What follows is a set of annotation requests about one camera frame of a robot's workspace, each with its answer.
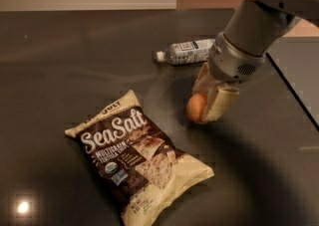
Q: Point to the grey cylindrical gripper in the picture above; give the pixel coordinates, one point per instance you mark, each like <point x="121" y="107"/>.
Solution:
<point x="233" y="60"/>

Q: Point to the orange fruit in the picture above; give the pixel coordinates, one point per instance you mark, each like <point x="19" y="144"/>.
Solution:
<point x="195" y="107"/>

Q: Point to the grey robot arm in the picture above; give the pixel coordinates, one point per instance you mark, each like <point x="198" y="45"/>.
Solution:
<point x="240" y="49"/>

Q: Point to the brown sea salt chip bag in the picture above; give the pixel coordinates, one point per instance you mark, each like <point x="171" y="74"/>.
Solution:
<point x="138" y="162"/>

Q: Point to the clear plastic water bottle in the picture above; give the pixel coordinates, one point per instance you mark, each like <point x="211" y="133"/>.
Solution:
<point x="184" y="53"/>

